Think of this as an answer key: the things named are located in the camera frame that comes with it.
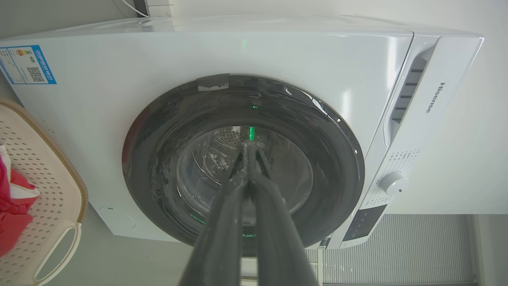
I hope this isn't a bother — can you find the white Hisense washing machine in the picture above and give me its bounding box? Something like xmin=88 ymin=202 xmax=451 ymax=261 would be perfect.
xmin=0 ymin=15 xmax=485 ymax=255

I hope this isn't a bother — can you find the beige perforated laundry basket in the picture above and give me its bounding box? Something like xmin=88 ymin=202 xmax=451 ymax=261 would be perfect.
xmin=0 ymin=98 xmax=89 ymax=286

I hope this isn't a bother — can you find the dark round washing machine door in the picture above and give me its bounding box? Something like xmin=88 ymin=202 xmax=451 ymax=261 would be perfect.
xmin=122 ymin=73 xmax=365 ymax=257

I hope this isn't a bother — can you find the white wall cable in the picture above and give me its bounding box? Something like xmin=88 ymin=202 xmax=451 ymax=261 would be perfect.
xmin=117 ymin=0 xmax=150 ymax=18

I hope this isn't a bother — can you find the white round control knob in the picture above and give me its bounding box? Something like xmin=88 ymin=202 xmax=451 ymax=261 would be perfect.
xmin=379 ymin=171 xmax=409 ymax=195

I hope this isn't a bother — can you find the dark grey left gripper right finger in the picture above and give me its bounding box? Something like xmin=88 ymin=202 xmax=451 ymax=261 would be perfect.
xmin=248 ymin=141 xmax=319 ymax=286

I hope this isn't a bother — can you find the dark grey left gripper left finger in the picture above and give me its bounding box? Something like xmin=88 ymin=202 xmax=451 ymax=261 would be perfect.
xmin=177 ymin=142 xmax=250 ymax=286

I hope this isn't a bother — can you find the blue energy label sticker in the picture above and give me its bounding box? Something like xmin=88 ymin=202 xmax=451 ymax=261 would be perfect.
xmin=0 ymin=44 xmax=57 ymax=85

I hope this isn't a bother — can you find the red and white garment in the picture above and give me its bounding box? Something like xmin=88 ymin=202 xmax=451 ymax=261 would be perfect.
xmin=0 ymin=145 xmax=40 ymax=257

